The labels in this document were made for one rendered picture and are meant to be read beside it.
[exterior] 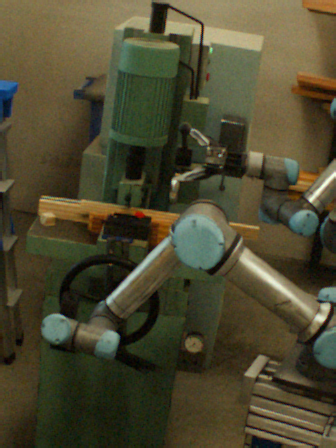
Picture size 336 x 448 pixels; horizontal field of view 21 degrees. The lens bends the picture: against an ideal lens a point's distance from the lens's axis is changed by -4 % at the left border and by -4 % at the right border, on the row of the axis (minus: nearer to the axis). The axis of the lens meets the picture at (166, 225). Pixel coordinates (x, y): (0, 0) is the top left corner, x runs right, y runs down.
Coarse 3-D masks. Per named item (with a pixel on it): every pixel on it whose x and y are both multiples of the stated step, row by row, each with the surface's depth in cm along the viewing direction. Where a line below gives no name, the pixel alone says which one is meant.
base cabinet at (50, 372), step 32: (128, 320) 279; (160, 320) 278; (64, 352) 284; (160, 352) 281; (64, 384) 289; (96, 384) 288; (128, 384) 287; (160, 384) 286; (64, 416) 293; (96, 416) 292; (128, 416) 291; (160, 416) 290
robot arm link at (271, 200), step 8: (264, 184) 258; (264, 192) 259; (272, 192) 257; (280, 192) 256; (264, 200) 259; (272, 200) 256; (280, 200) 254; (264, 208) 259; (272, 208) 256; (264, 216) 260; (272, 216) 257
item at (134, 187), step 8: (144, 176) 284; (120, 184) 276; (128, 184) 276; (136, 184) 276; (144, 184) 284; (120, 192) 277; (128, 192) 277; (136, 192) 276; (120, 200) 278; (136, 200) 277
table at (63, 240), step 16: (32, 224) 280; (64, 224) 284; (80, 224) 285; (32, 240) 272; (48, 240) 272; (64, 240) 272; (80, 240) 273; (96, 240) 275; (48, 256) 274; (64, 256) 273; (80, 256) 273; (96, 272) 264; (176, 272) 272; (192, 272) 271
